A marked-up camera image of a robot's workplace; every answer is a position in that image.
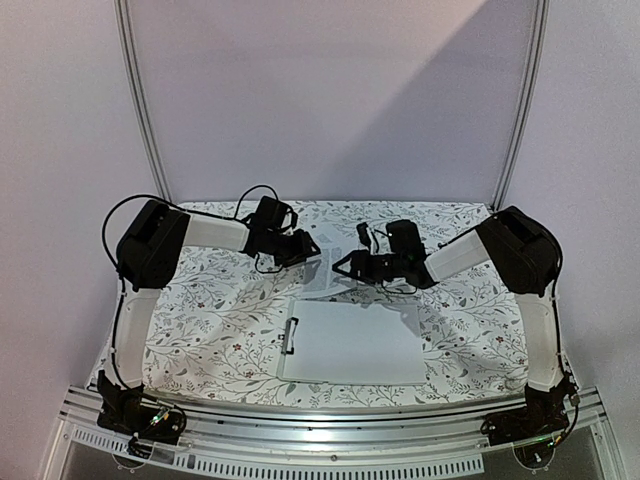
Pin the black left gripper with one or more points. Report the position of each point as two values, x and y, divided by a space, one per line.
303 250

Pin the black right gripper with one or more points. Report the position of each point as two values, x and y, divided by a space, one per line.
356 265

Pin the printed text paper sheet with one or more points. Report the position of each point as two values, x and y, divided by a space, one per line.
319 280

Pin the white paper sheet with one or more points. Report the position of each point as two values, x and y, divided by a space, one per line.
341 343

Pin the green clipboard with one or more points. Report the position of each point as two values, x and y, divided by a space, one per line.
287 351

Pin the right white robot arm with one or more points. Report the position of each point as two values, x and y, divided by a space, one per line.
526 255

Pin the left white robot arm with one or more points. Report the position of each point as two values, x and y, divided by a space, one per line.
147 256

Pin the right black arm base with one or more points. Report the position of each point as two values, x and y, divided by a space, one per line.
549 416

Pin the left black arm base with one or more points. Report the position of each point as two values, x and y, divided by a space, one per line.
123 411

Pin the floral patterned table mat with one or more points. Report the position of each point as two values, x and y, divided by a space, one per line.
217 329

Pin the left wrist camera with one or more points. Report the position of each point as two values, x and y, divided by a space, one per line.
273 215

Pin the front aluminium rail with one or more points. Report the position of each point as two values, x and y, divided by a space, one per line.
256 427

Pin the perforated white cable tray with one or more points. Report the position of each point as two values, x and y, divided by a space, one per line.
227 465

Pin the left aluminium corner post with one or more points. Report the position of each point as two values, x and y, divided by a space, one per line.
125 26

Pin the aluminium corner post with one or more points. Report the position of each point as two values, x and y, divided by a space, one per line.
525 98
125 26

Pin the right aluminium corner post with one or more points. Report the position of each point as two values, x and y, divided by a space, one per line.
525 98

